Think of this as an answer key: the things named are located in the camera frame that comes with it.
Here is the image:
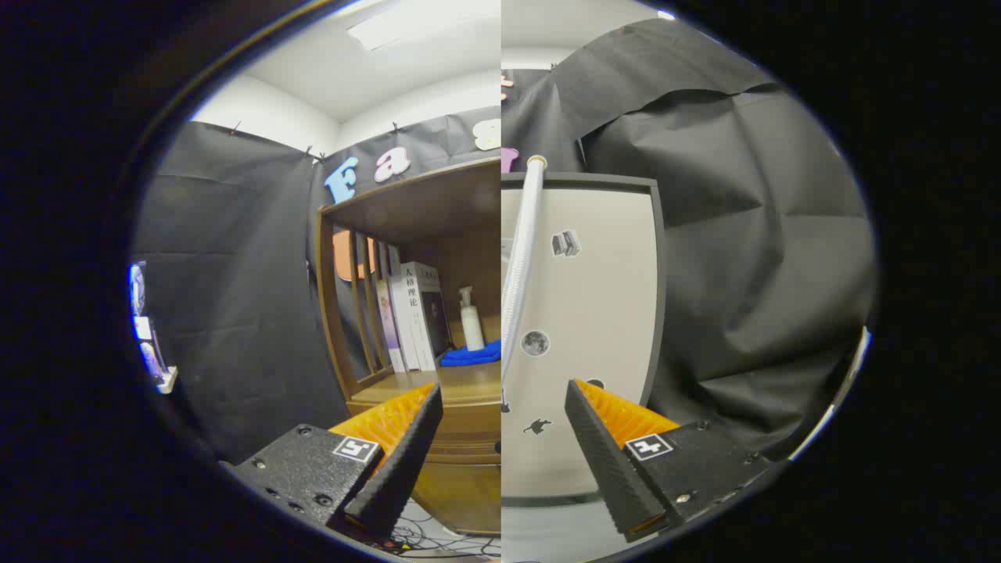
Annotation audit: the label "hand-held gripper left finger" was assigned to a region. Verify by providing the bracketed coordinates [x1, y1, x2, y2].
[221, 382, 444, 539]

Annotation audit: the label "brown wooden cabinet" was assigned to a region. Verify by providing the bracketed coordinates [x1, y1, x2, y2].
[315, 156, 501, 537]

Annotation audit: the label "wooden countertop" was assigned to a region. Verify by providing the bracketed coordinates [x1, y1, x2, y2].
[356, 362, 501, 407]

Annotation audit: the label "brown wooden drawer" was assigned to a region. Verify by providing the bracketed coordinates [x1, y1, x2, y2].
[346, 399, 501, 464]

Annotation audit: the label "black backdrop cloth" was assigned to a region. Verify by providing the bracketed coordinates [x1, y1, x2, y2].
[131, 20, 878, 464]

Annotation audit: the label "blue cloth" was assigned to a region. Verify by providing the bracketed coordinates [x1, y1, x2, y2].
[440, 339, 501, 368]

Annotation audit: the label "white pump bottle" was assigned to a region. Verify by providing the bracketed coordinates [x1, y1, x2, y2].
[459, 286, 486, 352]

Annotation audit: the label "white portrait cover book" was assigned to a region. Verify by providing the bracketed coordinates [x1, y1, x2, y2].
[401, 262, 452, 370]

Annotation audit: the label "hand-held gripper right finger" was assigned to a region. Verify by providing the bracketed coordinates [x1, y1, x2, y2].
[564, 379, 773, 543]

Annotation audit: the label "white corrugated hose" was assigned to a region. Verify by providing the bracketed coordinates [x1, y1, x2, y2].
[501, 155, 549, 385]

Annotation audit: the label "thin purple book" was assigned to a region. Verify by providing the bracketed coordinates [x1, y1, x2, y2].
[375, 278, 404, 374]

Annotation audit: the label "white cabinet door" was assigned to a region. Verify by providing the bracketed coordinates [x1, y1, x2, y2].
[501, 172, 666, 501]

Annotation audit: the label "black floor cables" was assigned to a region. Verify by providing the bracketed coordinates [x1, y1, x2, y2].
[389, 500, 501, 561]

